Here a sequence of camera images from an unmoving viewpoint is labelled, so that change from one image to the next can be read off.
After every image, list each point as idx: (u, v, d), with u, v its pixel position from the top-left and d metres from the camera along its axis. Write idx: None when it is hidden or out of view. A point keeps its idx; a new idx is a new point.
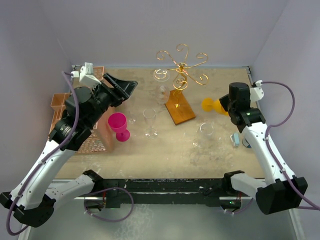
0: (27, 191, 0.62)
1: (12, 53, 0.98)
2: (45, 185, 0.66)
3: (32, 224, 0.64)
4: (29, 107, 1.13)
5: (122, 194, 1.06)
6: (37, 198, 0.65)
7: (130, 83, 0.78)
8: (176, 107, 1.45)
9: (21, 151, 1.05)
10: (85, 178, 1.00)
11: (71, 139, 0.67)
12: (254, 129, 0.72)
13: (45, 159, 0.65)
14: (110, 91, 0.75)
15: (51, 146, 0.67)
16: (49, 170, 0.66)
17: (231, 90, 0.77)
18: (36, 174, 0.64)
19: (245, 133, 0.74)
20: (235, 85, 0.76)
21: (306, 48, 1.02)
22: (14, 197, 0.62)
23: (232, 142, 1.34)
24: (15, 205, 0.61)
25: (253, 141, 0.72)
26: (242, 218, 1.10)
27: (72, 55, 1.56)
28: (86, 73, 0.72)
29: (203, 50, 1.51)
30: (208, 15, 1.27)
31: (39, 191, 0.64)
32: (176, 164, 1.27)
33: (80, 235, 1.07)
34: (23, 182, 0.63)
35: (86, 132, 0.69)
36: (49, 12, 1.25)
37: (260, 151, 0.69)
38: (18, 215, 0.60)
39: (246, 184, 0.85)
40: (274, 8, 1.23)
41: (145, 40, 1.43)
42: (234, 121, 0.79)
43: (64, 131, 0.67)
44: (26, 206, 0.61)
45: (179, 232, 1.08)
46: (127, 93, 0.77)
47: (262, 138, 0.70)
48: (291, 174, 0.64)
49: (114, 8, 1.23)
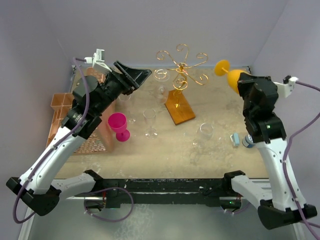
0: (37, 175, 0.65)
1: (12, 52, 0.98)
2: (55, 171, 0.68)
3: (38, 212, 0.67)
4: (30, 107, 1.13)
5: (122, 194, 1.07)
6: (47, 184, 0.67)
7: (142, 72, 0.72)
8: (176, 107, 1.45)
9: (21, 151, 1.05)
10: (86, 176, 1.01)
11: (82, 126, 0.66)
12: (272, 147, 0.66)
13: (56, 145, 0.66)
14: (119, 80, 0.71)
15: (63, 133, 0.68)
16: (59, 156, 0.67)
17: (255, 93, 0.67)
18: (47, 160, 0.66)
19: (261, 147, 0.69)
20: (261, 88, 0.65)
21: (306, 48, 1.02)
22: (23, 181, 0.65)
23: (232, 142, 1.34)
24: (24, 188, 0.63)
25: (268, 160, 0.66)
26: (242, 218, 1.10)
27: (72, 55, 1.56)
28: (97, 60, 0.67)
29: (203, 50, 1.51)
30: (208, 15, 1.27)
31: (49, 177, 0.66)
32: (176, 164, 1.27)
33: (79, 235, 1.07)
34: (34, 167, 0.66)
35: (96, 120, 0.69)
36: (50, 12, 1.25)
37: (274, 174, 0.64)
38: (28, 198, 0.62)
39: (249, 191, 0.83)
40: (274, 9, 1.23)
41: (145, 40, 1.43)
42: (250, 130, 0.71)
43: (75, 119, 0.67)
44: (35, 191, 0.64)
45: (179, 233, 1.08)
46: (138, 83, 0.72)
47: (278, 159, 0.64)
48: (304, 201, 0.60)
49: (114, 8, 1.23)
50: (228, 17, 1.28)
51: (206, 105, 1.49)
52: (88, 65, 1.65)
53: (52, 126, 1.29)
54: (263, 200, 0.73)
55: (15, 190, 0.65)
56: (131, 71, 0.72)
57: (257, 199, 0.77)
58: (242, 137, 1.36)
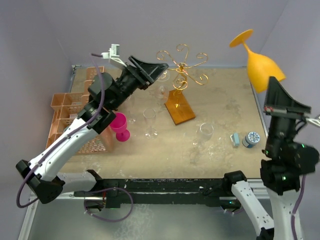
0: (47, 161, 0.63)
1: (12, 53, 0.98)
2: (65, 160, 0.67)
3: (42, 200, 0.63)
4: (30, 107, 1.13)
5: (122, 194, 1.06)
6: (55, 172, 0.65)
7: (158, 66, 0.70)
8: (176, 107, 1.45)
9: (21, 151, 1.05)
10: (88, 174, 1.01)
11: (97, 120, 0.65)
12: (284, 199, 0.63)
13: (70, 134, 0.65)
14: (134, 75, 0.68)
15: (78, 123, 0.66)
16: (71, 146, 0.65)
17: (291, 155, 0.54)
18: (59, 147, 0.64)
19: (272, 195, 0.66)
20: (302, 163, 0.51)
21: (306, 48, 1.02)
22: (33, 165, 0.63)
23: (232, 142, 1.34)
24: (33, 173, 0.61)
25: (277, 209, 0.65)
26: (242, 218, 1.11)
27: (72, 55, 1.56)
28: (111, 55, 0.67)
29: (203, 50, 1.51)
30: (208, 15, 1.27)
31: (58, 164, 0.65)
32: (176, 164, 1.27)
33: (79, 235, 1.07)
34: (45, 152, 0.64)
35: (110, 116, 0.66)
36: (50, 12, 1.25)
37: (281, 224, 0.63)
38: (34, 183, 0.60)
39: (250, 211, 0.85)
40: (274, 8, 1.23)
41: (145, 40, 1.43)
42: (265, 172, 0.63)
43: (91, 114, 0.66)
44: (43, 177, 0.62)
45: (179, 233, 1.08)
46: (154, 77, 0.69)
47: (288, 211, 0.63)
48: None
49: (114, 8, 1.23)
50: (228, 17, 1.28)
51: (206, 105, 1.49)
52: (88, 65, 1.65)
53: (52, 126, 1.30)
54: (264, 229, 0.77)
55: (24, 173, 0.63)
56: (145, 65, 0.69)
57: (258, 225, 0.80)
58: (242, 137, 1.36)
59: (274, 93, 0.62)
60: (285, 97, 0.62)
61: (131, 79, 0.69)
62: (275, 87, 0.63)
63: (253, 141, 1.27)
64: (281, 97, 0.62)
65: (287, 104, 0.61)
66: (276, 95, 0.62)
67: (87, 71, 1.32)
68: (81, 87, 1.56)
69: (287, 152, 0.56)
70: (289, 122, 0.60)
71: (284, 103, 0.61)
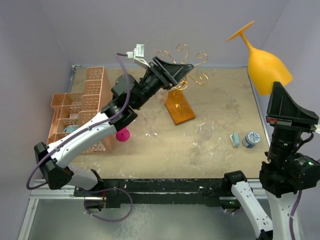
0: (65, 148, 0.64)
1: (12, 53, 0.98)
2: (81, 149, 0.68)
3: (50, 185, 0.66)
4: (30, 107, 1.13)
5: (122, 195, 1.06)
6: (69, 159, 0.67)
7: (183, 66, 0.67)
8: (176, 107, 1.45)
9: (21, 151, 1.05)
10: (92, 173, 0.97)
11: (119, 118, 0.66)
12: (282, 202, 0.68)
13: (92, 126, 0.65)
14: (157, 75, 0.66)
15: (101, 117, 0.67)
16: (90, 138, 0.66)
17: (295, 170, 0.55)
18: (78, 136, 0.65)
19: (271, 199, 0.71)
20: (306, 180, 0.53)
21: (306, 48, 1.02)
22: (51, 148, 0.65)
23: (232, 142, 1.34)
24: (49, 156, 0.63)
25: (276, 212, 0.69)
26: (241, 218, 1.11)
27: (73, 55, 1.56)
28: (135, 55, 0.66)
29: (203, 50, 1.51)
30: (208, 15, 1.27)
31: (74, 152, 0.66)
32: (176, 164, 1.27)
33: (79, 235, 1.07)
34: (64, 139, 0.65)
35: (131, 116, 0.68)
36: (49, 12, 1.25)
37: (279, 227, 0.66)
38: (49, 166, 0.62)
39: (250, 213, 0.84)
40: (274, 8, 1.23)
41: (145, 40, 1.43)
42: (264, 175, 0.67)
43: (114, 111, 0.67)
44: (58, 162, 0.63)
45: (179, 233, 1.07)
46: (178, 78, 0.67)
47: (286, 213, 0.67)
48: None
49: (114, 8, 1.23)
50: (228, 17, 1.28)
51: (206, 105, 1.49)
52: (88, 65, 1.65)
53: (52, 126, 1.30)
54: (263, 231, 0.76)
55: (41, 154, 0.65)
56: (169, 66, 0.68)
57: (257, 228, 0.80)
58: (242, 137, 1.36)
59: (279, 103, 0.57)
60: (291, 107, 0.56)
61: (154, 79, 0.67)
62: (280, 96, 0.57)
63: (253, 141, 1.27)
64: (285, 107, 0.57)
65: (293, 114, 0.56)
66: (281, 105, 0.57)
67: (87, 71, 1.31)
68: (81, 87, 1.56)
69: (291, 165, 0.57)
70: (293, 134, 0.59)
71: (289, 113, 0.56)
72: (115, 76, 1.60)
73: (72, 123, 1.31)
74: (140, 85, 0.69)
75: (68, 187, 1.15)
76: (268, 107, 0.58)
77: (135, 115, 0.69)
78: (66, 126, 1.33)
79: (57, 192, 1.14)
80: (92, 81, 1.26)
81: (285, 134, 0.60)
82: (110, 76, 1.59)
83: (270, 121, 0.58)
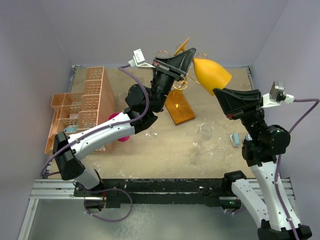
0: (84, 141, 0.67)
1: (12, 53, 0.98)
2: (99, 144, 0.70)
3: (63, 173, 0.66)
4: (30, 107, 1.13)
5: (122, 195, 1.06)
6: (86, 153, 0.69)
7: (185, 54, 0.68)
8: (176, 107, 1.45)
9: (21, 151, 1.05)
10: (94, 173, 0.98)
11: (140, 122, 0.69)
12: (264, 170, 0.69)
13: (113, 124, 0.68)
14: (165, 73, 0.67)
15: (123, 117, 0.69)
16: (110, 134, 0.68)
17: (266, 140, 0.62)
18: (100, 132, 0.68)
19: (254, 170, 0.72)
20: (275, 144, 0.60)
21: (305, 48, 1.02)
22: (71, 139, 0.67)
23: (232, 142, 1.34)
24: (69, 146, 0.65)
25: (262, 182, 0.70)
26: (242, 218, 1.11)
27: (72, 55, 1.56)
28: (138, 63, 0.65)
29: (202, 50, 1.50)
30: (208, 15, 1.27)
31: (92, 147, 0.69)
32: (176, 164, 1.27)
33: (79, 235, 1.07)
34: (85, 132, 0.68)
35: (149, 121, 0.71)
36: (50, 13, 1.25)
37: (269, 197, 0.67)
38: (67, 156, 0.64)
39: (252, 207, 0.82)
40: (274, 8, 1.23)
41: (145, 40, 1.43)
42: (244, 154, 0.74)
43: (135, 115, 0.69)
44: (76, 153, 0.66)
45: (179, 232, 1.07)
46: (186, 67, 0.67)
47: (271, 181, 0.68)
48: (297, 222, 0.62)
49: (113, 8, 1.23)
50: (227, 17, 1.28)
51: (206, 105, 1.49)
52: (88, 65, 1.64)
53: (52, 126, 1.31)
54: (265, 221, 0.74)
55: (61, 144, 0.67)
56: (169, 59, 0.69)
57: (259, 217, 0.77)
58: (242, 137, 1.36)
59: (225, 100, 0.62)
60: (234, 99, 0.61)
61: (164, 78, 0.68)
62: (222, 95, 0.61)
63: None
64: (231, 101, 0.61)
65: (240, 104, 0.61)
66: (227, 101, 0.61)
67: (87, 71, 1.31)
68: (81, 87, 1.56)
69: (264, 135, 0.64)
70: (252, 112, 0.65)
71: (237, 104, 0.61)
72: (115, 76, 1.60)
73: (72, 123, 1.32)
74: (153, 88, 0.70)
75: (68, 187, 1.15)
76: (222, 107, 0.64)
77: (155, 118, 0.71)
78: (66, 126, 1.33)
79: (57, 192, 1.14)
80: (92, 81, 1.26)
81: (246, 117, 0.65)
82: (110, 76, 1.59)
83: (229, 116, 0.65)
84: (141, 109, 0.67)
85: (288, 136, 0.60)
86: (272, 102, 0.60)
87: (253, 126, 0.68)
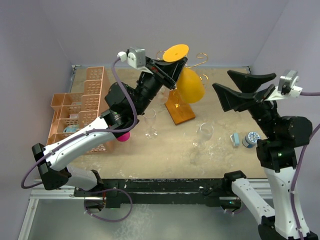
0: (60, 152, 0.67)
1: (11, 52, 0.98)
2: (77, 153, 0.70)
3: (45, 185, 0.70)
4: (30, 107, 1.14)
5: (122, 195, 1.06)
6: (64, 162, 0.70)
7: (178, 64, 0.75)
8: (176, 107, 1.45)
9: (21, 151, 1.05)
10: (92, 174, 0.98)
11: (118, 125, 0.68)
12: (282, 177, 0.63)
13: (89, 132, 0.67)
14: (161, 81, 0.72)
15: (99, 123, 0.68)
16: (86, 142, 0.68)
17: (284, 130, 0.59)
18: (75, 141, 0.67)
19: (269, 174, 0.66)
20: (295, 133, 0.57)
21: (306, 47, 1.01)
22: (46, 151, 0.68)
23: (232, 142, 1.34)
24: (44, 159, 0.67)
25: (276, 188, 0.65)
26: (242, 218, 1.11)
27: (73, 55, 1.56)
28: (137, 66, 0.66)
29: (202, 50, 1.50)
30: (208, 14, 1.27)
31: (69, 157, 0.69)
32: (176, 164, 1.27)
33: (79, 235, 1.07)
34: (60, 142, 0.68)
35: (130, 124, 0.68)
36: (49, 13, 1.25)
37: (282, 205, 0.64)
38: (43, 169, 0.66)
39: (251, 204, 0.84)
40: (274, 8, 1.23)
41: (145, 39, 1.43)
42: (260, 155, 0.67)
43: (114, 117, 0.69)
44: (52, 165, 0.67)
45: (179, 233, 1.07)
46: (175, 78, 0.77)
47: (287, 189, 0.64)
48: (306, 230, 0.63)
49: (113, 8, 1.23)
50: (227, 17, 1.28)
51: (206, 105, 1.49)
52: (88, 65, 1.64)
53: (52, 126, 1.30)
54: (264, 217, 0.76)
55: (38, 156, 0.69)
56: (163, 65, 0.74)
57: (259, 214, 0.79)
58: (242, 137, 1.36)
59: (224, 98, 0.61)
60: (234, 98, 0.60)
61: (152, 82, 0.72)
62: (222, 93, 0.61)
63: (253, 141, 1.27)
64: (231, 99, 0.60)
65: (239, 103, 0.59)
66: (227, 99, 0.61)
67: (87, 71, 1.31)
68: (81, 87, 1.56)
69: (280, 126, 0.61)
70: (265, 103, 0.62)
71: (235, 103, 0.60)
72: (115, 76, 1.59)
73: (72, 123, 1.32)
74: (137, 90, 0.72)
75: (68, 187, 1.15)
76: (221, 104, 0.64)
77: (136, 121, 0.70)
78: (66, 126, 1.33)
79: (57, 192, 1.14)
80: (92, 81, 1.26)
81: (254, 110, 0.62)
82: (110, 76, 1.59)
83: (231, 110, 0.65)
84: (120, 109, 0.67)
85: (310, 125, 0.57)
86: (279, 95, 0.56)
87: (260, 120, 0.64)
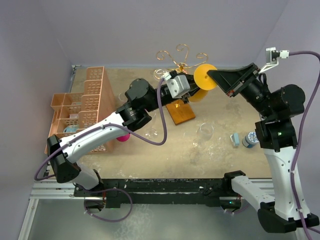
0: (76, 143, 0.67)
1: (12, 52, 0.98)
2: (92, 146, 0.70)
3: (58, 177, 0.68)
4: (30, 107, 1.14)
5: (122, 195, 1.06)
6: (79, 156, 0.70)
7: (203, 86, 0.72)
8: (176, 107, 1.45)
9: (22, 151, 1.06)
10: (94, 173, 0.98)
11: (133, 120, 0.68)
12: (281, 156, 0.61)
13: (105, 126, 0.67)
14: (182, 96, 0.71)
15: (116, 118, 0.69)
16: (102, 135, 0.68)
17: (278, 101, 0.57)
18: (92, 133, 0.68)
19: (269, 154, 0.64)
20: (289, 100, 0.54)
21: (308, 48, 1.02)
22: (63, 142, 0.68)
23: (232, 142, 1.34)
24: (61, 150, 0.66)
25: (276, 168, 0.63)
26: (242, 218, 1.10)
27: (73, 55, 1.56)
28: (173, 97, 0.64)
29: (203, 50, 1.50)
30: (208, 14, 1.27)
31: (85, 149, 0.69)
32: (176, 164, 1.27)
33: (79, 235, 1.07)
34: (77, 134, 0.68)
35: (144, 120, 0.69)
36: (50, 13, 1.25)
37: (281, 185, 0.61)
38: (60, 160, 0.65)
39: (251, 196, 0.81)
40: (274, 9, 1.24)
41: (145, 39, 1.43)
42: (259, 137, 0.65)
43: (128, 114, 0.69)
44: (68, 156, 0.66)
45: (179, 233, 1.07)
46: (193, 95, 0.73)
47: (287, 169, 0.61)
48: (307, 211, 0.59)
49: (113, 9, 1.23)
50: (228, 17, 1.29)
51: (206, 105, 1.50)
52: (88, 65, 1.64)
53: (52, 126, 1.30)
54: (263, 203, 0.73)
55: (54, 147, 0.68)
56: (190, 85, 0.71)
57: (257, 201, 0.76)
58: (242, 137, 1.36)
59: (221, 79, 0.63)
60: (230, 74, 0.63)
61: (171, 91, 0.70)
62: (218, 75, 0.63)
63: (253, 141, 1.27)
64: (228, 76, 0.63)
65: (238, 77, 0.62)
66: (224, 79, 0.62)
67: (87, 71, 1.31)
68: (81, 87, 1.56)
69: (274, 100, 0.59)
70: (255, 82, 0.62)
71: (233, 77, 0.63)
72: (114, 76, 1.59)
73: (72, 123, 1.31)
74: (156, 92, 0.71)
75: (68, 187, 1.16)
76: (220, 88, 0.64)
77: (149, 117, 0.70)
78: (66, 126, 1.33)
79: (57, 192, 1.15)
80: (92, 81, 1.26)
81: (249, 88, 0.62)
82: (110, 76, 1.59)
83: (231, 93, 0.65)
84: (138, 104, 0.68)
85: (303, 93, 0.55)
86: (270, 64, 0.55)
87: (257, 97, 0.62)
